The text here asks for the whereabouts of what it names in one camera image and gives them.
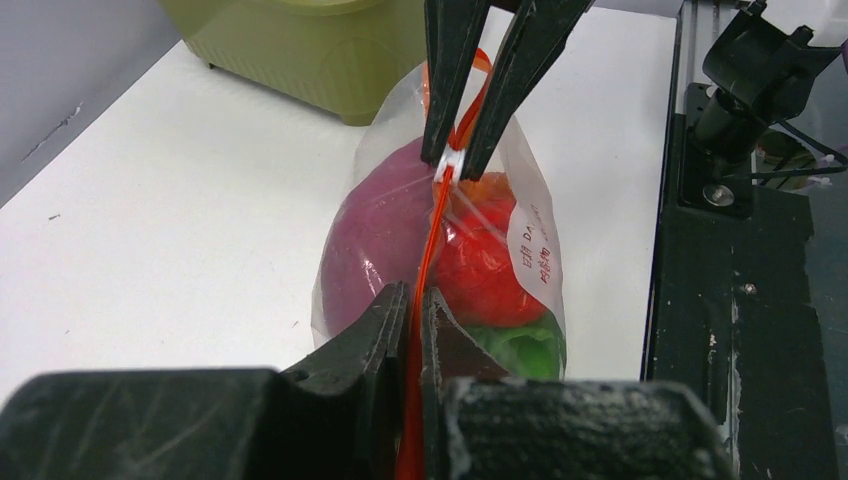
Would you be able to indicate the black mounting base plate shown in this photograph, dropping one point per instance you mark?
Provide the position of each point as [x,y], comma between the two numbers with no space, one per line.
[731,318]

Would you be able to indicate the green white lettuce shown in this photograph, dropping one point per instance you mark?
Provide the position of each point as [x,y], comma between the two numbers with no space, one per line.
[536,350]

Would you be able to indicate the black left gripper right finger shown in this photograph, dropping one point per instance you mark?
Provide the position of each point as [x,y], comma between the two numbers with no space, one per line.
[563,424]

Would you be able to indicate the olive green plastic bin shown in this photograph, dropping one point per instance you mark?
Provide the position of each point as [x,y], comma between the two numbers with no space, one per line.
[343,57]

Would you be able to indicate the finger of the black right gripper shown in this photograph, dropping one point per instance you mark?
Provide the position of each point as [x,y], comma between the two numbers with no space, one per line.
[534,40]
[453,30]

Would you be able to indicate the orange tangerine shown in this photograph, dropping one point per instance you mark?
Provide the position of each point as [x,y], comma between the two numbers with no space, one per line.
[490,187]

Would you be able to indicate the clear orange zip top bag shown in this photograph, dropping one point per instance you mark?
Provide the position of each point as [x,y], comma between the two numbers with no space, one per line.
[532,237]

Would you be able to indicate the red orange tomato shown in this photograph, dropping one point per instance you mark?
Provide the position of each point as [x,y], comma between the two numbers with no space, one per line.
[475,274]

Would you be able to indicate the purple sweet potato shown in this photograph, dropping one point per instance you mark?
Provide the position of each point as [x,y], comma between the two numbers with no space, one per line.
[377,238]

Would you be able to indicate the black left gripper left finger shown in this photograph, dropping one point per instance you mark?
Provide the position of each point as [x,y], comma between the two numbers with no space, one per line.
[212,424]

